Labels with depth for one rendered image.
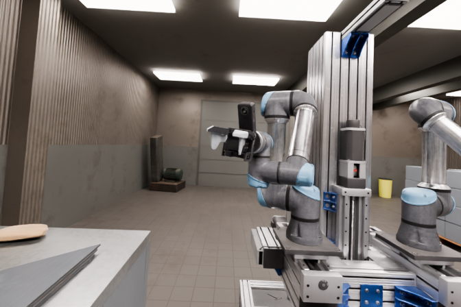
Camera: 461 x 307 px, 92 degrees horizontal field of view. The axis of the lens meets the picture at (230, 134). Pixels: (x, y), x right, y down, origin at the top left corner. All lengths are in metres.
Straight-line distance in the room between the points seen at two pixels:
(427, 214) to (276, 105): 0.76
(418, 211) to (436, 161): 0.26
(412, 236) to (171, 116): 7.37
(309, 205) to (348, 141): 0.37
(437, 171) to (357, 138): 0.38
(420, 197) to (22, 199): 3.50
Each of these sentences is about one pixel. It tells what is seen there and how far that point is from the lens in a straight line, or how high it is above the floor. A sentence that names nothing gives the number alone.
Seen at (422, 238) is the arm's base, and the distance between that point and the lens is 1.26.
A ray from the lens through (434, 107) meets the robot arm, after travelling 1.26.
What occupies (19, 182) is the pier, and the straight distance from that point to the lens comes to 3.43.
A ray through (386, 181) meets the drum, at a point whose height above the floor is 0.51.
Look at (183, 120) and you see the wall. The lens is 7.84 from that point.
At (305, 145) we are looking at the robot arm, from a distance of 0.81.
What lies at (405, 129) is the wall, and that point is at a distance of 9.89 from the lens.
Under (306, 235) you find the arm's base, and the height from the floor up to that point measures 1.08.
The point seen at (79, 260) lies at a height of 1.07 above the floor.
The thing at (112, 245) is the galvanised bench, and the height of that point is 1.05.
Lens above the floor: 1.42
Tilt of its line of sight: 3 degrees up
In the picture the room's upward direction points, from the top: 3 degrees clockwise
